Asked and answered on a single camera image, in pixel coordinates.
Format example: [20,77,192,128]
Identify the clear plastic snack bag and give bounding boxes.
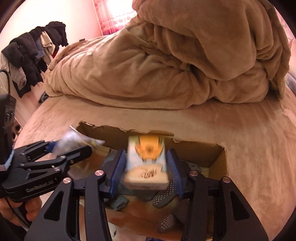
[52,126,105,156]

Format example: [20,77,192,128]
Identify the capybara tissue pack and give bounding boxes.
[123,135,170,190]

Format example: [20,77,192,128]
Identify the person's left hand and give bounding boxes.
[0,196,43,227]

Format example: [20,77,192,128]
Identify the grey blue sock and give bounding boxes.
[102,149,130,211]

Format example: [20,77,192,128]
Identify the dark grey dotted sock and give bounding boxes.
[152,159,203,233]

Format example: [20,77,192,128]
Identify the brown cardboard box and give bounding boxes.
[69,121,227,240]

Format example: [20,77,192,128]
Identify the dark clothes on rack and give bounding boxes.
[1,21,68,98]

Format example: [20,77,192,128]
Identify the pink window curtain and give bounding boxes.
[93,0,137,35]

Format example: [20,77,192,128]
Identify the tan fleece duvet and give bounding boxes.
[44,1,291,109]

